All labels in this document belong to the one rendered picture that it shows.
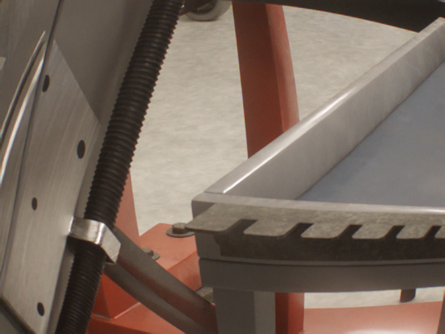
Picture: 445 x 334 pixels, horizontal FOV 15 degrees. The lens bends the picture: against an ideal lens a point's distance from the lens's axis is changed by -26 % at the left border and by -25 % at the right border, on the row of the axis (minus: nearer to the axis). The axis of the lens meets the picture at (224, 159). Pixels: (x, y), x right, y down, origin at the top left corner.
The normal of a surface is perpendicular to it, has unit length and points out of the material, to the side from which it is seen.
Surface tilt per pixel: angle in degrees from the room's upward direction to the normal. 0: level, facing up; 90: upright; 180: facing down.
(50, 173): 90
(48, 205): 90
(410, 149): 0
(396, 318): 0
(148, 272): 90
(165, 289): 90
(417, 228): 0
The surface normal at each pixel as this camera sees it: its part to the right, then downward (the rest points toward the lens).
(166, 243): -0.08, -0.94
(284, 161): 0.88, 0.08
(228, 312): -0.46, 0.33
